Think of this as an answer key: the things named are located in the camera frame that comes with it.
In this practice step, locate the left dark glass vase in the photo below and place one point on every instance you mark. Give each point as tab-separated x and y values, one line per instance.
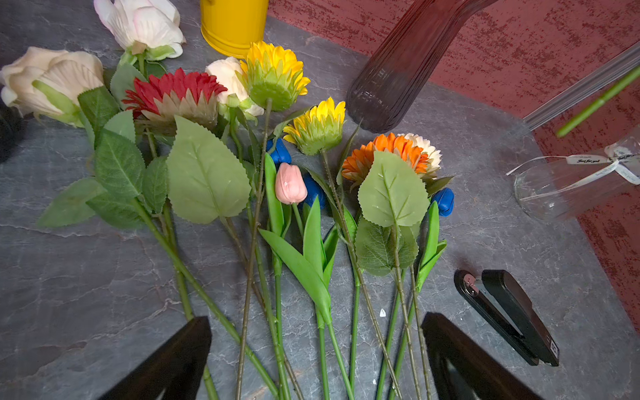
11	131

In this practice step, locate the cream rose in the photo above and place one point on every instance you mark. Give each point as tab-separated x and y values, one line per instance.
140	177
615	87

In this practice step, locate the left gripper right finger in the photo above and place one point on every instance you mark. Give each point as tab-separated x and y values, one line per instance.
463	370

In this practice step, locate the large yellow sunflower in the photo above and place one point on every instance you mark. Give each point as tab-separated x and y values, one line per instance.
273	78

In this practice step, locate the black stapler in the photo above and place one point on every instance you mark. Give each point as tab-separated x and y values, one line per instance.
503	303

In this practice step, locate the red gerbera flower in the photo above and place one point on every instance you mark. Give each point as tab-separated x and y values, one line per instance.
156	102

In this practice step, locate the yellow pen cup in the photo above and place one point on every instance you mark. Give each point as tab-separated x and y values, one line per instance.
231	26

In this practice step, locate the white rose top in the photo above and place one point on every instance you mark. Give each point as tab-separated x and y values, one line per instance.
143	29

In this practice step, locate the white rose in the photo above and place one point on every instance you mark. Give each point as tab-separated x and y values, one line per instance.
226	72
143	29

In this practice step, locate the clear glass vase with ribbon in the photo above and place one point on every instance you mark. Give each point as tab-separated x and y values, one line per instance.
551	188

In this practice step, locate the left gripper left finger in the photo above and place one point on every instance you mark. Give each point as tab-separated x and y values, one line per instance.
174	371

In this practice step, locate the middle dark ribbed vase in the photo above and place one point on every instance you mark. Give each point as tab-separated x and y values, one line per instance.
383	92

